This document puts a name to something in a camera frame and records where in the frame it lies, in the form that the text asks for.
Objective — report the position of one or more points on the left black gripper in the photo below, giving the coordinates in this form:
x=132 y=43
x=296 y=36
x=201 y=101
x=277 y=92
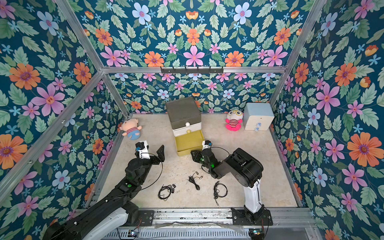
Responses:
x=160 y=158

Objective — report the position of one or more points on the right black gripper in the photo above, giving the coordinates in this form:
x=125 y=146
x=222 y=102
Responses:
x=201 y=156

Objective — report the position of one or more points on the yellow bottom drawer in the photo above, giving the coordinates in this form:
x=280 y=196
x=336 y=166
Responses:
x=189 y=142

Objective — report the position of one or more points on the black earphones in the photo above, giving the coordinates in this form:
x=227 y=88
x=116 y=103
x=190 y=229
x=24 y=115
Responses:
x=166 y=191
x=220 y=191
x=192 y=179

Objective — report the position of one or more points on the white drawer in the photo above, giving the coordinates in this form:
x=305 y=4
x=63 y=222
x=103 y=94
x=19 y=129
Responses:
x=187 y=129

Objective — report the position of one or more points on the grey top drawer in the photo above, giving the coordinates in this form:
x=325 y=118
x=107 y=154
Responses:
x=183 y=112

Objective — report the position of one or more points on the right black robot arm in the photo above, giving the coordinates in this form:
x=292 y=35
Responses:
x=246 y=170

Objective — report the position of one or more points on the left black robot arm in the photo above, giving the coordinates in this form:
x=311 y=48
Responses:
x=116 y=208

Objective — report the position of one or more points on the three-tier colored drawer cabinet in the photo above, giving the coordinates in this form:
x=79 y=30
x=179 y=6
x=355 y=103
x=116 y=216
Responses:
x=186 y=123

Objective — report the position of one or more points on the white blue drawer cabinet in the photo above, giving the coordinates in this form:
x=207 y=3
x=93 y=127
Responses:
x=258 y=116

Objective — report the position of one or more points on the pink pig plush toy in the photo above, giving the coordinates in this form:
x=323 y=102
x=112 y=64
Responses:
x=131 y=129

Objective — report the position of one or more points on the pink white plush toy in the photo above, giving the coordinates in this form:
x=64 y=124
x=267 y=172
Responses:
x=234 y=120

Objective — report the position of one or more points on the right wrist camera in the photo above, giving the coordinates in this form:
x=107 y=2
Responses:
x=206 y=144

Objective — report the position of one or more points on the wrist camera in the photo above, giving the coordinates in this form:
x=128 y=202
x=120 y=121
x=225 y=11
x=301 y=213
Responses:
x=206 y=144
x=142 y=150

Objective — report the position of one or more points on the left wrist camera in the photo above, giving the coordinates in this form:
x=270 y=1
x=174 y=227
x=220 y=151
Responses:
x=142 y=150

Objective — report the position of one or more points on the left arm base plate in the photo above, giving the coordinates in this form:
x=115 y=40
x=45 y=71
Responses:
x=141 y=218

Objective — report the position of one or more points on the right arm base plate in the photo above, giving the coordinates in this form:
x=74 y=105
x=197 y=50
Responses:
x=245 y=217

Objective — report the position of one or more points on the black wall hook rail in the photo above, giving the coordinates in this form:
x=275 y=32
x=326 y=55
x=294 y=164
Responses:
x=192 y=70

